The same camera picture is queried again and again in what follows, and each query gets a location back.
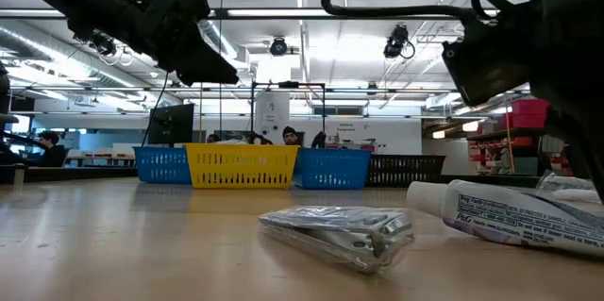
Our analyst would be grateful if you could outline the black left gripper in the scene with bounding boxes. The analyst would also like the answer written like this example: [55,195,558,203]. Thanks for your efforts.
[119,6,240,87]

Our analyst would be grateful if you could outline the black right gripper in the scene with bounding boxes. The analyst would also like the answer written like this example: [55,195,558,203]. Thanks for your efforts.
[528,0,604,201]

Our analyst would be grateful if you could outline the blue white toothbrush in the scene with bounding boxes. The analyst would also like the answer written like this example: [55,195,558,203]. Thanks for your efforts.
[537,170,601,204]

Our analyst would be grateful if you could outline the small white toothpaste tube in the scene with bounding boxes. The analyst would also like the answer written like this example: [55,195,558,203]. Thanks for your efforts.
[406,178,604,259]

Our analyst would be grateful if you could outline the silver nail clipper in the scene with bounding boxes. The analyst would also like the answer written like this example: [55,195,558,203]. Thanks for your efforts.
[258,205,416,275]

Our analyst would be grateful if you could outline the red plastic storage bin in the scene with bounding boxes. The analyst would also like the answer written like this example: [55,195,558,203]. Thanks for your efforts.
[501,112,553,130]
[512,98,552,115]

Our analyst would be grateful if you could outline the black computer monitor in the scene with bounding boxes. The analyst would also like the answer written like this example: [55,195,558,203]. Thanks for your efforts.
[147,103,195,145]

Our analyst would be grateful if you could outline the black storage shelf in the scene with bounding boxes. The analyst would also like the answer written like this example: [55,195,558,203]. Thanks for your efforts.
[466,125,561,177]

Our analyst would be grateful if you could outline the black overhead light bar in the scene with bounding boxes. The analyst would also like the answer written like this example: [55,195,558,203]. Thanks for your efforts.
[0,7,501,22]

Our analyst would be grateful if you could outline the blue plastic basket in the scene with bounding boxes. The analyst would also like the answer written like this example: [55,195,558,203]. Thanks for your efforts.
[133,146,193,185]
[292,148,373,191]

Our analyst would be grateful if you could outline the yellow plastic basket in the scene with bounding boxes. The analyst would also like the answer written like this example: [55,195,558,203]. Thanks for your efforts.
[185,143,301,190]

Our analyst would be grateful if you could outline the black plastic basket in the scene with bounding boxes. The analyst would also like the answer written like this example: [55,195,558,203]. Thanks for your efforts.
[366,154,446,189]

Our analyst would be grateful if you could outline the thin hanging cord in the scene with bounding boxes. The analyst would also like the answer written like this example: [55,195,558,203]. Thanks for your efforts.
[218,0,225,140]
[199,82,206,144]

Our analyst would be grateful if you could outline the black hanging cable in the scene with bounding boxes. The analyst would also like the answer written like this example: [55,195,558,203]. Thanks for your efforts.
[141,70,171,147]

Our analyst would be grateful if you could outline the yellowish hanging rope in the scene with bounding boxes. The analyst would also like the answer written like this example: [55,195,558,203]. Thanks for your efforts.
[502,97,516,173]

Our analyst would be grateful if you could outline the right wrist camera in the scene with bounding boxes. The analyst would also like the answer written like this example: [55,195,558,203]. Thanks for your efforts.
[442,1,537,107]

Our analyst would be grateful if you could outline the black aluminium table frame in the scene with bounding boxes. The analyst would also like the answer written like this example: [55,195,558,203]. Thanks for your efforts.
[0,164,544,188]

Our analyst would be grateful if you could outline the black ceiling camera with cable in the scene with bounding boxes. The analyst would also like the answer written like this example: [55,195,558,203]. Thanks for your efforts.
[382,24,417,62]

